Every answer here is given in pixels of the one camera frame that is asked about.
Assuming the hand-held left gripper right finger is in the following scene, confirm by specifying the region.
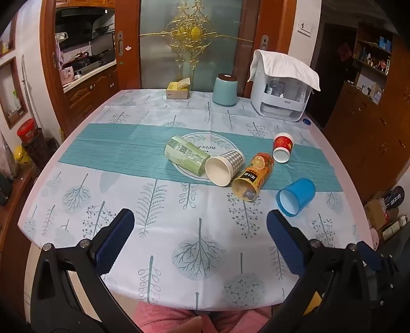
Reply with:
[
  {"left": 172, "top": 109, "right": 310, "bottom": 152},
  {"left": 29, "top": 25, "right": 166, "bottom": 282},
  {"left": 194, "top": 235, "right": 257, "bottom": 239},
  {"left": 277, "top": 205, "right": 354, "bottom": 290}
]
[{"left": 267, "top": 209, "right": 374, "bottom": 322}]

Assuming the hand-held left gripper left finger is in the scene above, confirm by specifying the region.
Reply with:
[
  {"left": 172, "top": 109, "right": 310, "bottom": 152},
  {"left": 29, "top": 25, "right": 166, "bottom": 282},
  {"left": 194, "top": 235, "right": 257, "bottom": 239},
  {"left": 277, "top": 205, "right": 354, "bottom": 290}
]
[{"left": 31, "top": 208, "right": 136, "bottom": 316}]

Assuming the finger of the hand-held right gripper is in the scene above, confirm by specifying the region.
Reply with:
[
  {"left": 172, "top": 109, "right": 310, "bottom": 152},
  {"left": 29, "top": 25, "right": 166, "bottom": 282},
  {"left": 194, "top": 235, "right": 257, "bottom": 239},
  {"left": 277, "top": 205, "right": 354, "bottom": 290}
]
[{"left": 356, "top": 241, "right": 407, "bottom": 308}]

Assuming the blue plastic cup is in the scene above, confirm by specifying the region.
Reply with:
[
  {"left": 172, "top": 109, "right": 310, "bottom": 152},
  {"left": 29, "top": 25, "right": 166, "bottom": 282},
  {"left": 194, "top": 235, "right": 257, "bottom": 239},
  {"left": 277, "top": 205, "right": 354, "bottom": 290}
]
[{"left": 276, "top": 179, "right": 316, "bottom": 218}]

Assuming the orange printed paper cup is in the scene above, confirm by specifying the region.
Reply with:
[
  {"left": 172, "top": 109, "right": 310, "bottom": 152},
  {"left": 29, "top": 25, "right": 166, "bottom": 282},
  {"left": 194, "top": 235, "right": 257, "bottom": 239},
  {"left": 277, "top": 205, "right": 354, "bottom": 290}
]
[{"left": 231, "top": 153, "right": 275, "bottom": 203}]

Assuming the grey checked paper cup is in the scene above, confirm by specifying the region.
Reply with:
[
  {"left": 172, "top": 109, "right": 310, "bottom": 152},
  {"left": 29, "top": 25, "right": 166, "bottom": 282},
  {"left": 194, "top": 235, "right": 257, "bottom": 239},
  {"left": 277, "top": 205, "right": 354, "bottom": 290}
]
[{"left": 204, "top": 150, "right": 245, "bottom": 187}]

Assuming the red paper cup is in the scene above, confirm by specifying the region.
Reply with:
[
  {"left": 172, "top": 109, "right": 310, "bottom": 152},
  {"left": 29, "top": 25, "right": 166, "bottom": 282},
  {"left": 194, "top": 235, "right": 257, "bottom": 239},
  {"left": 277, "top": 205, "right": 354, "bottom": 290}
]
[{"left": 272, "top": 133, "right": 295, "bottom": 163}]

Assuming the green paper cup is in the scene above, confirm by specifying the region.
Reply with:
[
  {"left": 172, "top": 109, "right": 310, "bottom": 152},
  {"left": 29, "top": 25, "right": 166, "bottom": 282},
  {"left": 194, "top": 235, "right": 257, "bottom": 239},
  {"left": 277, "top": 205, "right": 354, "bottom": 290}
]
[{"left": 164, "top": 135, "right": 211, "bottom": 176}]

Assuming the cardboard box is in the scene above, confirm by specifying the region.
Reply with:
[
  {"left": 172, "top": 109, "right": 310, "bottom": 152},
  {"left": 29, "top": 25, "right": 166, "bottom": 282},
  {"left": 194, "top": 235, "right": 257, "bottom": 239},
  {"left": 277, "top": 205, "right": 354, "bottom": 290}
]
[{"left": 365, "top": 199, "right": 389, "bottom": 230}]

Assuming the tree print tablecloth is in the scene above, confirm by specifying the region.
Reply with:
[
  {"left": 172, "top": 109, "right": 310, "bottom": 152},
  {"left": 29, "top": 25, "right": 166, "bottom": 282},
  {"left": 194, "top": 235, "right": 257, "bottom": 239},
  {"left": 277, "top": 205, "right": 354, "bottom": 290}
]
[{"left": 17, "top": 89, "right": 375, "bottom": 313}]

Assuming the person's pink clothing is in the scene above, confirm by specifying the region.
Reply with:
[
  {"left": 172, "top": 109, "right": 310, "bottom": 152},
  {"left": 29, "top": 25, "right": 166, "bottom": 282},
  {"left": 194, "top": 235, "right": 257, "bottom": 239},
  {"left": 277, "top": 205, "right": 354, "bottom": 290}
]
[{"left": 128, "top": 301, "right": 273, "bottom": 333}]

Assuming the red round tin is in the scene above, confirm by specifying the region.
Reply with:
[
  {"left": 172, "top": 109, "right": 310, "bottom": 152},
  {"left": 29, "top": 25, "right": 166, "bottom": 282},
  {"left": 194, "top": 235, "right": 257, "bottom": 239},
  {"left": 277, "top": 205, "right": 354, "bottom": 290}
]
[{"left": 17, "top": 118, "right": 36, "bottom": 143}]

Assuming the white countertop appliance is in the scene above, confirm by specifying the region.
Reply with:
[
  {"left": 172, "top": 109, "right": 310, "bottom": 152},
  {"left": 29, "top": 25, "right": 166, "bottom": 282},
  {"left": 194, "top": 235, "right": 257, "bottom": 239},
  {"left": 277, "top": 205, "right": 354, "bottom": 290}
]
[{"left": 250, "top": 49, "right": 314, "bottom": 123}]

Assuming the wooden kitchen counter cabinet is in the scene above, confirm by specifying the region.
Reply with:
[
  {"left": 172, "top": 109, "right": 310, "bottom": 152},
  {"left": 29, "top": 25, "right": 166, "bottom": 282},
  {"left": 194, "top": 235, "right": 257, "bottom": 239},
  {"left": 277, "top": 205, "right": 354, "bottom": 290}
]
[{"left": 62, "top": 61, "right": 120, "bottom": 113}]

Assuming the yellow tissue box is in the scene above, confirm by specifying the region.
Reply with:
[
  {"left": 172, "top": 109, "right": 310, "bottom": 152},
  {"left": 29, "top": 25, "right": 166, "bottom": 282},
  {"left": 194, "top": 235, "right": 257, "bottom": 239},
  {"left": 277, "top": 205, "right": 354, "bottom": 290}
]
[{"left": 166, "top": 78, "right": 191, "bottom": 100}]

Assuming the teal canister with brown lid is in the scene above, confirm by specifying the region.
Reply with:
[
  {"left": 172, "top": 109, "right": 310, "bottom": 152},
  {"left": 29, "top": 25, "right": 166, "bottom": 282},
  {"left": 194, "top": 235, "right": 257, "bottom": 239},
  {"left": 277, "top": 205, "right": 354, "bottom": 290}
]
[{"left": 212, "top": 74, "right": 238, "bottom": 107}]

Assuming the white towel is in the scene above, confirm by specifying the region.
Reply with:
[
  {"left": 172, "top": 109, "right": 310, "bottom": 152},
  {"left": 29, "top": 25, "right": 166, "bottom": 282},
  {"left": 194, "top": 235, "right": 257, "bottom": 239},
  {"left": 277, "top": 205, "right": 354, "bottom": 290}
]
[{"left": 247, "top": 49, "right": 321, "bottom": 92}]

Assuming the frosted glass door gold ornament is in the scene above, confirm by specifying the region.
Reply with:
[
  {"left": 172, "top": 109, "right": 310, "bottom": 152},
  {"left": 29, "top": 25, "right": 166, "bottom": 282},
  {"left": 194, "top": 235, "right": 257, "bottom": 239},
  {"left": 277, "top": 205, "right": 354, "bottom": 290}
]
[{"left": 139, "top": 0, "right": 244, "bottom": 93}]

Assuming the wooden shelf with bottles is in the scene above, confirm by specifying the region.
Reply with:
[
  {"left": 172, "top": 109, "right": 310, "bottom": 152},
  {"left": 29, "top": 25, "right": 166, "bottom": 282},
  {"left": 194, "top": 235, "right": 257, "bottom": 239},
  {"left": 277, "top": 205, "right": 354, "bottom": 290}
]
[{"left": 352, "top": 22, "right": 395, "bottom": 106}]

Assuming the wooden wall niche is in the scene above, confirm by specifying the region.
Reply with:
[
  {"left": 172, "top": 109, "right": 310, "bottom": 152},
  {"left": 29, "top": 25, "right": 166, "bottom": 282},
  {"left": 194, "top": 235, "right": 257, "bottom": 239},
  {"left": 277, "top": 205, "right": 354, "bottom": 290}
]
[{"left": 0, "top": 57, "right": 29, "bottom": 129}]

